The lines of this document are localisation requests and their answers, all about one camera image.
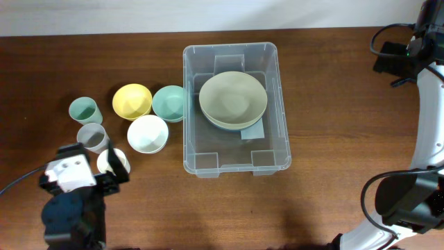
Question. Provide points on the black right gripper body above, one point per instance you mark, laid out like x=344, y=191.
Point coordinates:
x=397, y=66

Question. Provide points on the cream white cup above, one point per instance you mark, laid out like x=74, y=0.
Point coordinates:
x=102, y=162

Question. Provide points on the dark blue plate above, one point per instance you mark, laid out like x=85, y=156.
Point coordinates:
x=240, y=129

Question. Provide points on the cream white plate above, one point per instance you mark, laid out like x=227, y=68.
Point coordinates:
x=235, y=90

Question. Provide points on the beige plate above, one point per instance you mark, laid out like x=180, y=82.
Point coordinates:
x=234, y=119

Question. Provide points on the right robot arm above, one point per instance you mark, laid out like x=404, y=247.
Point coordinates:
x=402, y=204

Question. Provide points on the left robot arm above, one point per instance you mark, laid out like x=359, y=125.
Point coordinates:
x=74, y=218

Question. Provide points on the clear plastic storage container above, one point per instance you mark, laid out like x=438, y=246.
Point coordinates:
x=209, y=151

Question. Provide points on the white label in container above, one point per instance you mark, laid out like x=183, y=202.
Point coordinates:
x=255, y=131

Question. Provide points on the grey cup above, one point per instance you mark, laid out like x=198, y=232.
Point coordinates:
x=93, y=137

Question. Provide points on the green cup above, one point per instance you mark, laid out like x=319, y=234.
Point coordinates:
x=85, y=111

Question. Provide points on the white bowl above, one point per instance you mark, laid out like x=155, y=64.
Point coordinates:
x=148, y=134

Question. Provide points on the yellow bowl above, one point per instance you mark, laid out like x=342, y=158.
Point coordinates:
x=132, y=101

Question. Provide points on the green bowl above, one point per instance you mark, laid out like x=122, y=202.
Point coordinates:
x=168, y=103

